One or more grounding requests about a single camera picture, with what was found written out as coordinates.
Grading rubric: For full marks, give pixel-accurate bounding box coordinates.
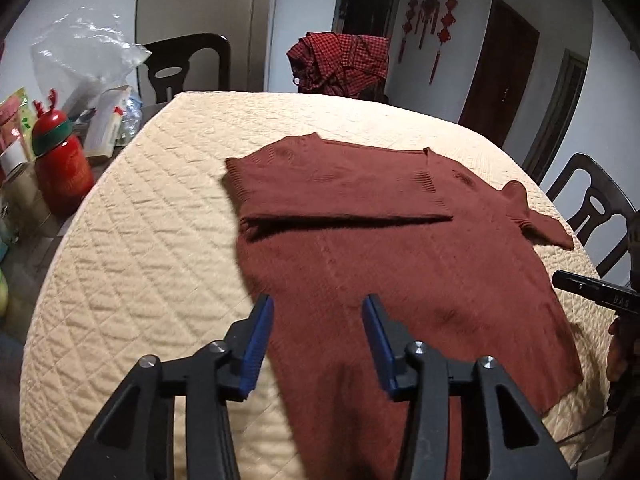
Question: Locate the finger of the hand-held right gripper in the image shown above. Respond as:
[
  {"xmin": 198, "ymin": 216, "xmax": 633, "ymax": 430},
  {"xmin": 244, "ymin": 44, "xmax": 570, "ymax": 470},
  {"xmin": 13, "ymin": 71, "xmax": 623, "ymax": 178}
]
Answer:
[{"xmin": 552, "ymin": 270, "xmax": 608, "ymax": 307}]

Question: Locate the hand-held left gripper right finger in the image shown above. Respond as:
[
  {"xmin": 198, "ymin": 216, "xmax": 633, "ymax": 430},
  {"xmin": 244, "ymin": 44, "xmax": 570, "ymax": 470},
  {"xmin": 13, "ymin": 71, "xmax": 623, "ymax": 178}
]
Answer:
[{"xmin": 362, "ymin": 294, "xmax": 576, "ymax": 480}]

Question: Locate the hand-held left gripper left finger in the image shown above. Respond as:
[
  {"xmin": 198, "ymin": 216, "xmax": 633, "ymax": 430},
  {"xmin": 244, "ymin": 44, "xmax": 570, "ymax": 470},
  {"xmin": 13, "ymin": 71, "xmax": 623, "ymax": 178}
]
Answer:
[{"xmin": 59, "ymin": 294, "xmax": 275, "ymax": 480}]

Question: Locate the rust brown knit sweater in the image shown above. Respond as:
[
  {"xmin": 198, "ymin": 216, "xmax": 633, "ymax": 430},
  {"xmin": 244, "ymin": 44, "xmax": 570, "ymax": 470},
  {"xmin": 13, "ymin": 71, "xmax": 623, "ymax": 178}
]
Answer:
[{"xmin": 223, "ymin": 132, "xmax": 585, "ymax": 480}]

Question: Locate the person's right hand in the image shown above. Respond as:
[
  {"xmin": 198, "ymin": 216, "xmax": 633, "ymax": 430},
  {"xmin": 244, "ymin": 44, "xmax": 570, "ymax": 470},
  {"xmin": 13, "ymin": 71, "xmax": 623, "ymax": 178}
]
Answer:
[{"xmin": 606, "ymin": 319, "xmax": 629, "ymax": 393}]

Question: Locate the dark wooden chair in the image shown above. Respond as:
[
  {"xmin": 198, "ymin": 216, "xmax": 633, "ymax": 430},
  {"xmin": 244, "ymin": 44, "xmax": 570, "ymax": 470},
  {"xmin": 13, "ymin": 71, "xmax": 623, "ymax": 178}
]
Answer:
[
  {"xmin": 546, "ymin": 152, "xmax": 638, "ymax": 281},
  {"xmin": 136, "ymin": 33, "xmax": 232, "ymax": 106}
]

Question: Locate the cream quilted blanket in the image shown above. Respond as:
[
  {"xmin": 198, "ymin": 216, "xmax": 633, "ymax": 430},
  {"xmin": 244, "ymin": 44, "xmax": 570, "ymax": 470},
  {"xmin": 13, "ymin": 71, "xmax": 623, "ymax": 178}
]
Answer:
[{"xmin": 20, "ymin": 91, "xmax": 623, "ymax": 480}]

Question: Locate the grey framed door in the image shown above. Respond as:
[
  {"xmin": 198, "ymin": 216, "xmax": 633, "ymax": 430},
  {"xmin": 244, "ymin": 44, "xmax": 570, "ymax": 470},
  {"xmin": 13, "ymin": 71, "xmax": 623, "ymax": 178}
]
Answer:
[{"xmin": 522, "ymin": 49, "xmax": 590, "ymax": 183}]

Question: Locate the dark brown door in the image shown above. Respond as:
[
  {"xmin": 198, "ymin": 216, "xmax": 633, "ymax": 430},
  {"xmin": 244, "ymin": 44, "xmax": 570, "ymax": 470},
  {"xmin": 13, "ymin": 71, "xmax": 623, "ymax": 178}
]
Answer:
[{"xmin": 457, "ymin": 0, "xmax": 541, "ymax": 148}]

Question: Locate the clear plastic bottle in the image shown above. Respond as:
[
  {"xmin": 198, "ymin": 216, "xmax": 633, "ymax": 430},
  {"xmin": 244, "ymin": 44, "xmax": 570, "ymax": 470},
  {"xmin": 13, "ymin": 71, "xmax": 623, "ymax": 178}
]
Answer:
[{"xmin": 119, "ymin": 91, "xmax": 146, "ymax": 141}]

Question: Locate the red reindeer bottle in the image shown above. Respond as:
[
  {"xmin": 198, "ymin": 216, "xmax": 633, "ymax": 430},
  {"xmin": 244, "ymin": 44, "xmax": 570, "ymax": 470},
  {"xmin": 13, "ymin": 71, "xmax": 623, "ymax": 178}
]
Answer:
[{"xmin": 31, "ymin": 88, "xmax": 96, "ymax": 218}]

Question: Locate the white cardboard box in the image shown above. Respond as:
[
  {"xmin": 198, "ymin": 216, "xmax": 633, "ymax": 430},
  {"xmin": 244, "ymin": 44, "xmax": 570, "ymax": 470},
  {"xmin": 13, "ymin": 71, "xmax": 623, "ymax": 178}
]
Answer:
[{"xmin": 82, "ymin": 86, "xmax": 132, "ymax": 161}]

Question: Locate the beige jar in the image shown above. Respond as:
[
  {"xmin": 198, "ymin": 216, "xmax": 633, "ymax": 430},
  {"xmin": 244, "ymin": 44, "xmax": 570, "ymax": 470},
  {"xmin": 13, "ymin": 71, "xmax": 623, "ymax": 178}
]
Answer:
[{"xmin": 0, "ymin": 147, "xmax": 51, "ymax": 241}]

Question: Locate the red checked cloth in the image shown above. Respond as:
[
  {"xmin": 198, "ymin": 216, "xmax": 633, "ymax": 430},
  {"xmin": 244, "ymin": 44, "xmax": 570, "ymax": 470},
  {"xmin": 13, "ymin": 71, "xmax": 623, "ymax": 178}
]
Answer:
[{"xmin": 286, "ymin": 31, "xmax": 390, "ymax": 101}]

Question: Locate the pink and green packet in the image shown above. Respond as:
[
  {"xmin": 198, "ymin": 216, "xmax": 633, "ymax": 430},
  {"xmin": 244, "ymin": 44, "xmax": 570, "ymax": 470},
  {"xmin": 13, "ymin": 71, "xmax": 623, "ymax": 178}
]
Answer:
[{"xmin": 0, "ymin": 87, "xmax": 36, "ymax": 156}]

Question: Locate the clear plastic bag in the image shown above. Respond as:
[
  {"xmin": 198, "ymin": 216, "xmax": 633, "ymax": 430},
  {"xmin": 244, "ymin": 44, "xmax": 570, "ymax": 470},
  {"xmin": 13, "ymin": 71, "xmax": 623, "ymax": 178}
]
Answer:
[{"xmin": 31, "ymin": 12, "xmax": 152, "ymax": 111}]

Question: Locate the dark doorway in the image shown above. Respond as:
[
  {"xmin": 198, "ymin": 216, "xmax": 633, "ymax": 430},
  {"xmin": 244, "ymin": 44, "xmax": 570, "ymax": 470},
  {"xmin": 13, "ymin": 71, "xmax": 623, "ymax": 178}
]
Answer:
[{"xmin": 332, "ymin": 0, "xmax": 401, "ymax": 36}]

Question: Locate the black cable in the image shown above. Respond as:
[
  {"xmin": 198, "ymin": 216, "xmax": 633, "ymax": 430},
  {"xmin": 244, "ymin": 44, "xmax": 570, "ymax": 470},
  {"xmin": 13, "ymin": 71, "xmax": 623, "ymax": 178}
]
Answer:
[{"xmin": 554, "ymin": 407, "xmax": 618, "ymax": 446}]

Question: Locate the long red knot wall decoration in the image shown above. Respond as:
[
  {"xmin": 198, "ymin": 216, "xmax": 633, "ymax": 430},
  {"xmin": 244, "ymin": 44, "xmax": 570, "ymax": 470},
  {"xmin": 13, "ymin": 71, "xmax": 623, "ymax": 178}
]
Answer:
[{"xmin": 436, "ymin": 0, "xmax": 461, "ymax": 86}]

